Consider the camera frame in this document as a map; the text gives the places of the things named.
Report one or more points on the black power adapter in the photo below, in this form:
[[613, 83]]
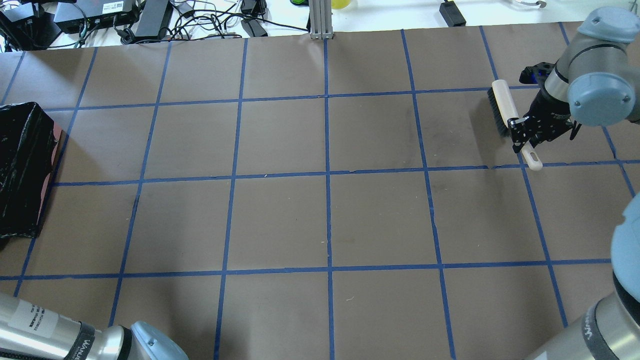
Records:
[[451, 14]]

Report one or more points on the black power brick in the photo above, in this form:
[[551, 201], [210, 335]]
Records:
[[253, 28]]

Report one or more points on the white hand brush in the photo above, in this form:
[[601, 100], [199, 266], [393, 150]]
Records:
[[503, 107]]

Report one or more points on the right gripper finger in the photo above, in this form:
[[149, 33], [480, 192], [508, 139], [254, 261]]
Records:
[[519, 140], [517, 122]]

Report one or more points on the black electronics box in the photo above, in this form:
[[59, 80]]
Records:
[[72, 18]]

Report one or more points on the black lined trash bin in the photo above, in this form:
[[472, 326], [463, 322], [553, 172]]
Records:
[[29, 140]]

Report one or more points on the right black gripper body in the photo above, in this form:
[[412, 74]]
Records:
[[548, 111]]

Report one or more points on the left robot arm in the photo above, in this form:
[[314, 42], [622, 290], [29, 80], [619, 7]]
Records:
[[32, 332]]

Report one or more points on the yellow ball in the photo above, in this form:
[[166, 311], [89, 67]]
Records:
[[339, 4]]

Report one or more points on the aluminium frame post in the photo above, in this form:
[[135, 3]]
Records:
[[320, 17]]

